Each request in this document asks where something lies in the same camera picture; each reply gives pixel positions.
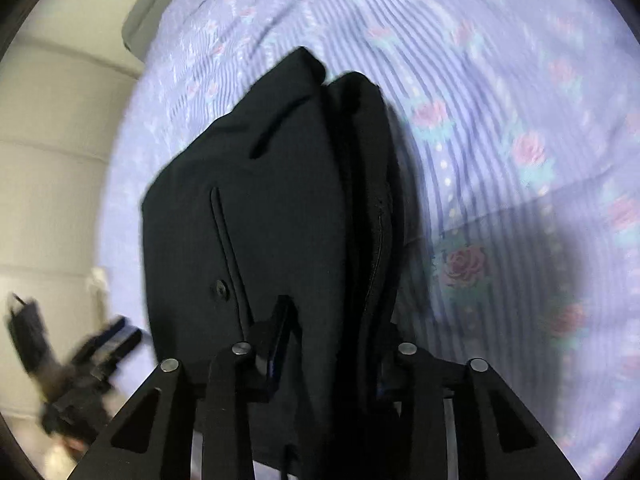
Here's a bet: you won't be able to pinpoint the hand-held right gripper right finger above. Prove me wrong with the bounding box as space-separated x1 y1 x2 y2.
375 342 581 480

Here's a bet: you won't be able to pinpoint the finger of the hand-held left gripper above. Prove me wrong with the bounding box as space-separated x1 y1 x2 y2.
6 294 51 376
75 316 143 376

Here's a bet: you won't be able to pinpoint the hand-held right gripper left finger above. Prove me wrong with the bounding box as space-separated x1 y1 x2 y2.
67 295 301 480

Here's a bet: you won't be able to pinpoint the black pants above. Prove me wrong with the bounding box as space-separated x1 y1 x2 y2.
141 46 406 480

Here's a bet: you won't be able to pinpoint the purple floral bed sheet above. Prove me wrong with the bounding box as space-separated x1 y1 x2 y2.
95 0 640 480

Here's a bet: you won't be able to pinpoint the grey bed frame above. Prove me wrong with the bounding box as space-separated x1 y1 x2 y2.
122 0 177 61

